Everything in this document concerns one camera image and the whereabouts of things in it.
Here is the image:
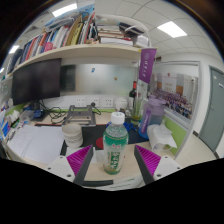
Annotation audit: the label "grey door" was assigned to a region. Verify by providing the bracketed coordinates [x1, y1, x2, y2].
[198, 65, 224, 154]

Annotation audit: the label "white paper sheets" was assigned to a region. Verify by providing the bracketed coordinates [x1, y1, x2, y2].
[6, 124, 66, 165]

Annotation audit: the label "ceiling light panels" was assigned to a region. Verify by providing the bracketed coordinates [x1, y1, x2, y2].
[0, 2, 188, 73]

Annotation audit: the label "black cables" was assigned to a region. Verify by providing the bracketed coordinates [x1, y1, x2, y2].
[38, 101, 69, 125]

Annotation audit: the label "black computer monitor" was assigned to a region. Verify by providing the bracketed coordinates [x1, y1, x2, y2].
[11, 58, 63, 107]

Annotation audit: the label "black desk mat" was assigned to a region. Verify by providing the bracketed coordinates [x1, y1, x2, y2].
[59, 123, 149, 157]

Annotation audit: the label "dark wine bottle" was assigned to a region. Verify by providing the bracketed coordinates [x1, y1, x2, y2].
[128, 80, 138, 109]

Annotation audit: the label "green-label drink bottle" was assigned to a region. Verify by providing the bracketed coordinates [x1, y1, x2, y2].
[102, 111, 130, 176]

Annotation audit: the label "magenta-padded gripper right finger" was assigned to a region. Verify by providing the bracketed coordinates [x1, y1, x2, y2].
[133, 144, 183, 185]

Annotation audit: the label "white wall socket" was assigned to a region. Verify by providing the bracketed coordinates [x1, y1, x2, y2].
[101, 96, 114, 108]
[89, 96, 101, 108]
[74, 96, 87, 108]

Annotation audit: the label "purple water jug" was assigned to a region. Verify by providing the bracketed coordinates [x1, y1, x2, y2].
[137, 95, 166, 140]

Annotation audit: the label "grey metal laptop stand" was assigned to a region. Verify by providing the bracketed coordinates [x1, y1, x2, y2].
[62, 104, 98, 127]

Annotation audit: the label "group photo poster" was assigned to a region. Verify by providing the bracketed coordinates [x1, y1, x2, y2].
[149, 71, 199, 120]

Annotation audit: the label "blue coiled cable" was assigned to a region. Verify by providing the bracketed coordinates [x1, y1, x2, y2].
[123, 121, 139, 133]

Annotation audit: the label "white ribbed cup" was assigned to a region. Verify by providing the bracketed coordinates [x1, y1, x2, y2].
[61, 123, 84, 149]

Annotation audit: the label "glass with green stalks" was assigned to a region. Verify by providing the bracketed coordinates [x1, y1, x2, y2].
[130, 96, 144, 127]

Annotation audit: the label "small blue box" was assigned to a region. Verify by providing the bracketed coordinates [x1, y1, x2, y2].
[32, 109, 45, 119]

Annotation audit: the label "white jar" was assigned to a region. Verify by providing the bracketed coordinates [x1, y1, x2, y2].
[114, 96, 129, 113]

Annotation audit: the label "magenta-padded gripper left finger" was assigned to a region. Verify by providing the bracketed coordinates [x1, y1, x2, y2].
[44, 144, 95, 187]

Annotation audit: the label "white shelf with books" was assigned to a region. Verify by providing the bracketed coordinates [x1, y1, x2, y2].
[4, 3, 151, 79]

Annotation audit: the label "purple pennant flag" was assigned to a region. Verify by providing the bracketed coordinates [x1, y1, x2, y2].
[137, 47, 158, 85]

